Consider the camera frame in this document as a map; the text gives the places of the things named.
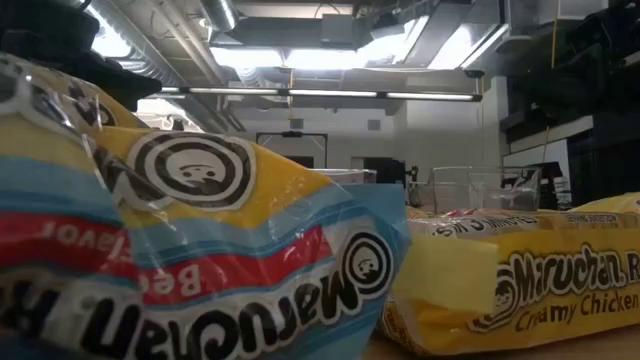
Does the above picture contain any silver ribbed air duct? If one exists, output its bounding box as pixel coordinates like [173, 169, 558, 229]
[87, 0, 236, 134]

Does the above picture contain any blue Maruchan ramen pack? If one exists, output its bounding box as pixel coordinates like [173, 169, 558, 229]
[0, 49, 414, 360]

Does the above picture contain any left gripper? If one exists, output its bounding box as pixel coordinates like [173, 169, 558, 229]
[9, 47, 164, 113]

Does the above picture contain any yellow Maruchan ramen pack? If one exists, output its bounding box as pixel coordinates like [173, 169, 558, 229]
[377, 207, 640, 357]
[569, 192, 640, 215]

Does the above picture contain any black machine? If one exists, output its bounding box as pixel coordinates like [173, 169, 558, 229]
[363, 156, 407, 186]

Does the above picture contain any clear plastic bin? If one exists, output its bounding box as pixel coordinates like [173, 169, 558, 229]
[308, 167, 378, 186]
[407, 165, 544, 215]

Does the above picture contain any silver round air duct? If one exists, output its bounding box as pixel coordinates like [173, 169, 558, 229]
[198, 0, 240, 32]

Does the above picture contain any grey rectangular air duct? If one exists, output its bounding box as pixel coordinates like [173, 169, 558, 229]
[212, 13, 361, 51]

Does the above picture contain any yellow cable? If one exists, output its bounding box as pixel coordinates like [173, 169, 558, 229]
[549, 12, 559, 70]

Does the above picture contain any long linear ceiling light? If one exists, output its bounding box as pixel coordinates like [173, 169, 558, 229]
[159, 85, 484, 103]

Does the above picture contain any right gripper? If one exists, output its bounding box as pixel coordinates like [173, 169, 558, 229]
[509, 47, 640, 121]

